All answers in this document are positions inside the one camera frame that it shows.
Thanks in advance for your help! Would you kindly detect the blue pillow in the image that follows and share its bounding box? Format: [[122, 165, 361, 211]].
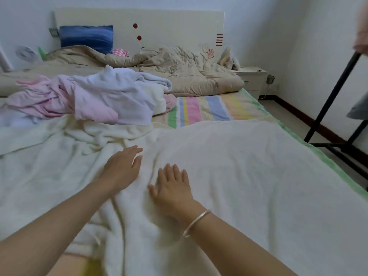
[[59, 25, 115, 54]]

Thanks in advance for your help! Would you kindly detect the black clothes rack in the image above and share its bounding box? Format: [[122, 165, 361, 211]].
[[304, 51, 368, 182]]

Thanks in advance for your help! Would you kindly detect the cream plush toy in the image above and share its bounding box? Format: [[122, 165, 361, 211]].
[[217, 48, 241, 71]]

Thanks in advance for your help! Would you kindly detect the white headboard with red dots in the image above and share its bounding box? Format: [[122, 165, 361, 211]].
[[53, 7, 226, 61]]

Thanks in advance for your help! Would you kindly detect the person's left forearm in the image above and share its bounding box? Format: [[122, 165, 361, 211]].
[[0, 181, 124, 276]]

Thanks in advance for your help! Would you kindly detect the small white desk fan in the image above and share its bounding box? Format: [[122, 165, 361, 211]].
[[15, 46, 38, 62]]

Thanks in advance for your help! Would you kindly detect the person's right hand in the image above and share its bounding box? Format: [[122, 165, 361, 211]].
[[148, 164, 197, 220]]

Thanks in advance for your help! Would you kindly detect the person's right forearm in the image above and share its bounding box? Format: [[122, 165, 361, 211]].
[[175, 207, 300, 276]]

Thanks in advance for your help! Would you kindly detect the pink hanging garment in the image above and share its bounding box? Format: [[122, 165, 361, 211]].
[[353, 0, 368, 55]]

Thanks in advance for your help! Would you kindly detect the dark brown baseboard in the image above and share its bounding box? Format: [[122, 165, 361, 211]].
[[261, 95, 368, 167]]

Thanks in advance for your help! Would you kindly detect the white nightstand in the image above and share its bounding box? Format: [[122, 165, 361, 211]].
[[233, 66, 269, 100]]

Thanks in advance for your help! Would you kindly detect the silver bracelet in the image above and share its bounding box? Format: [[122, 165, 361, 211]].
[[183, 209, 212, 239]]

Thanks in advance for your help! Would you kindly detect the cream fleece blanket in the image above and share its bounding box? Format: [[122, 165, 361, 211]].
[[141, 83, 169, 117]]

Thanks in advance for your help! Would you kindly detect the beige quilt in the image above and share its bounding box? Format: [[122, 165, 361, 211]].
[[0, 44, 246, 97]]

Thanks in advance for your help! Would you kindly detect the person's left hand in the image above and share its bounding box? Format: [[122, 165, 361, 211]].
[[100, 145, 145, 194]]

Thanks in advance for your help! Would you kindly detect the striped pastel bed sheet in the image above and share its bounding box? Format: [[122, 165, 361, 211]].
[[49, 89, 368, 276]]

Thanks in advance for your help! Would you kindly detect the cream white towel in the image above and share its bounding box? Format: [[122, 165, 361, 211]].
[[0, 115, 368, 276]]

